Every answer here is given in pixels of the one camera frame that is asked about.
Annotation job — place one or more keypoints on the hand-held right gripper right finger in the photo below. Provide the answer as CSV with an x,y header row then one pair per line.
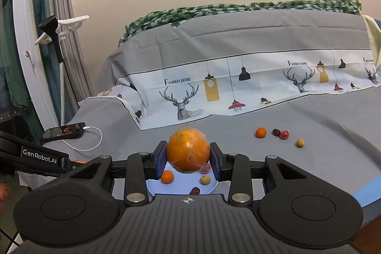
x,y
215,158

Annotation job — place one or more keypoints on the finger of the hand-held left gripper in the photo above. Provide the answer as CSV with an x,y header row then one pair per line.
x,y
74,167

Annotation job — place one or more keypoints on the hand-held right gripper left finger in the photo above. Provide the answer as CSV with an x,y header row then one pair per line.
x,y
162,158

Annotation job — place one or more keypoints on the red fruit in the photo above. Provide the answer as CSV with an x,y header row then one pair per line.
x,y
206,168
284,135

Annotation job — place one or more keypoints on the small yellow fruit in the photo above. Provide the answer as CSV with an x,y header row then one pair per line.
x,y
205,179
300,142

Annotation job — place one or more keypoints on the blue plate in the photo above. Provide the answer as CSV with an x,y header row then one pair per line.
x,y
181,184

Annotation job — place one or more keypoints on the dark red jujube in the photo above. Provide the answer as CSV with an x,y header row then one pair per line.
x,y
276,132
195,190

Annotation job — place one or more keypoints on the person's left hand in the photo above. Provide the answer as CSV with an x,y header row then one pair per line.
x,y
4,192

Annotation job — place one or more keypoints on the black smartphone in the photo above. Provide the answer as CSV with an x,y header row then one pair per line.
x,y
64,131

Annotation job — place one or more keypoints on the grey printed bed sheet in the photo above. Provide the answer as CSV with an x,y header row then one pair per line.
x,y
238,39

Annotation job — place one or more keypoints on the green checked cloth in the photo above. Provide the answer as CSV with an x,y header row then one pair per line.
x,y
208,8

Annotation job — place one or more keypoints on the blue tape strip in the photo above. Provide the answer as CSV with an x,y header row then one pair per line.
x,y
369,187

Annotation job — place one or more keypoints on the cream cloth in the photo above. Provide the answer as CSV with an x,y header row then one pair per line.
x,y
373,39

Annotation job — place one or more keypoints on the white wall hook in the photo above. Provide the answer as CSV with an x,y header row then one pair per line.
x,y
71,22

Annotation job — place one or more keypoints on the white door frame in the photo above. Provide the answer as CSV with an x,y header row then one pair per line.
x,y
23,19

